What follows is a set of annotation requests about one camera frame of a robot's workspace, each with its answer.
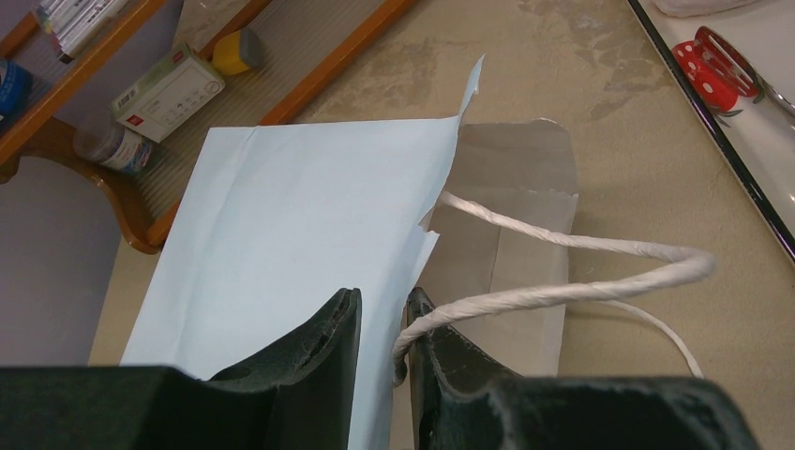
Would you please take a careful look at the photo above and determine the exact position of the light blue paper bag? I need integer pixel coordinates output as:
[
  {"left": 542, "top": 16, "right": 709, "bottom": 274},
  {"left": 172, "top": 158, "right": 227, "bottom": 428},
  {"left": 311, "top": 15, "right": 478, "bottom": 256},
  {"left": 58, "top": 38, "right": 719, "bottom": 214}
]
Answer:
[{"left": 119, "top": 54, "right": 716, "bottom": 450}]

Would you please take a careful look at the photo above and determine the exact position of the white strawberry tray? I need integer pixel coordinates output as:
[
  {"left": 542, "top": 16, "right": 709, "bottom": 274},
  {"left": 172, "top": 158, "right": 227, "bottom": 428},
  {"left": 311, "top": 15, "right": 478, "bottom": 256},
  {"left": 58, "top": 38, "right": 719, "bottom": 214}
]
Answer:
[{"left": 629, "top": 1, "right": 794, "bottom": 256}]

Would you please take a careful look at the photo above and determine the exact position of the orange wooden shelf rack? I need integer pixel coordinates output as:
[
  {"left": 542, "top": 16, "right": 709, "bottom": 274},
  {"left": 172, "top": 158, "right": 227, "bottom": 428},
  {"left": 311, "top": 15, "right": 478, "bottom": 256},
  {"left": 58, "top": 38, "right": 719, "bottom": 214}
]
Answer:
[{"left": 1, "top": 1, "right": 410, "bottom": 254}]

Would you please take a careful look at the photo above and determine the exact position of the small clear bottle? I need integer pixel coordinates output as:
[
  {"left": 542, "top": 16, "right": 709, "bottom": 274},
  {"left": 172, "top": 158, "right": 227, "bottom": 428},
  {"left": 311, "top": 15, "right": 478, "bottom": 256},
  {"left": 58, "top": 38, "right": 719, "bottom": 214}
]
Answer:
[{"left": 73, "top": 111, "right": 154, "bottom": 174}]

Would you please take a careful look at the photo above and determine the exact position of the small white box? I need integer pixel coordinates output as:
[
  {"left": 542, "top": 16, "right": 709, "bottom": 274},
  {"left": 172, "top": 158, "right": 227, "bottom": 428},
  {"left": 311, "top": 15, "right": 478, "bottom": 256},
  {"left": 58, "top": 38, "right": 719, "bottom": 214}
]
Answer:
[{"left": 111, "top": 42, "right": 226, "bottom": 143}]

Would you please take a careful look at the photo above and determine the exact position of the pack of coloured markers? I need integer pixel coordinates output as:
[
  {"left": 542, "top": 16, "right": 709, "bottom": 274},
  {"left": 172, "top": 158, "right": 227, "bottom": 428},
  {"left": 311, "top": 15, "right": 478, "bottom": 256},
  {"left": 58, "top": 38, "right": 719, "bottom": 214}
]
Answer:
[{"left": 32, "top": 0, "right": 128, "bottom": 64}]

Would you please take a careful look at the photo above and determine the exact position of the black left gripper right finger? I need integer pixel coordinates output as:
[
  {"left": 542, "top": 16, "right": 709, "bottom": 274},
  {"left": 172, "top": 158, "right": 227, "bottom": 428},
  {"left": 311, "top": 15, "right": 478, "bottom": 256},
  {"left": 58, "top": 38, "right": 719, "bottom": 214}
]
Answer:
[{"left": 404, "top": 325, "right": 758, "bottom": 449}]

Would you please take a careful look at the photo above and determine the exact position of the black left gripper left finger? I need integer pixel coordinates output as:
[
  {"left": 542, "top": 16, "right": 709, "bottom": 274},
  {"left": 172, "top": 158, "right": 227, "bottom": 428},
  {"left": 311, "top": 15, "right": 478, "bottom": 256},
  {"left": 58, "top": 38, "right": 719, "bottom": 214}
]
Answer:
[{"left": 1, "top": 289, "right": 361, "bottom": 449}]

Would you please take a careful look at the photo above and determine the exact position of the yellow sponge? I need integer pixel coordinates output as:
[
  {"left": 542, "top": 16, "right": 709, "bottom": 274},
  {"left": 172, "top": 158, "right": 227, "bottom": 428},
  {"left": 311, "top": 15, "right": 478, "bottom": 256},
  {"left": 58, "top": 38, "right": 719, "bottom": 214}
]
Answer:
[{"left": 211, "top": 28, "right": 264, "bottom": 76}]

